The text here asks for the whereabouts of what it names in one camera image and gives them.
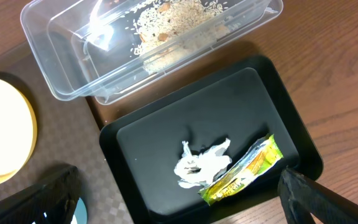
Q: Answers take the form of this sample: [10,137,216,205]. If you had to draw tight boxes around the green orange snack wrapper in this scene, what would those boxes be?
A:
[198,134,283,205]

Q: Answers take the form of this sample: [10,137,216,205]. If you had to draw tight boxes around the white tissue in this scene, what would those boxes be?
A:
[174,138,232,189]

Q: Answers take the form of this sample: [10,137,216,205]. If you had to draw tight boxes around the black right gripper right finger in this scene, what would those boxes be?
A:
[278,168,358,223]

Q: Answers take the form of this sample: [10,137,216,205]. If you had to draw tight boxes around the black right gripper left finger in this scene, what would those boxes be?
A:
[0,165,82,224]

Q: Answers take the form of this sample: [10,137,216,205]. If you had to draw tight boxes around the light blue bowl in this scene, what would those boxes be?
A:
[71,198,88,224]

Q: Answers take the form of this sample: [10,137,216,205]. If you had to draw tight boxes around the rice leftovers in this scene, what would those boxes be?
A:
[133,0,230,75]

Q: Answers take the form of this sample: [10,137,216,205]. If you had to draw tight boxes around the yellow plate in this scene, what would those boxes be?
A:
[0,79,37,184]

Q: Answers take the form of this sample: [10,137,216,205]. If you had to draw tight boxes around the brown serving tray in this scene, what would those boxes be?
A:
[0,55,132,223]

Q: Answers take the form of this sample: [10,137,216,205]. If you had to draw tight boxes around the clear plastic container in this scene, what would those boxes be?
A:
[21,0,283,105]

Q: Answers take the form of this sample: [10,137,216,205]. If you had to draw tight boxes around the black waste tray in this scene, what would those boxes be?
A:
[99,55,323,223]

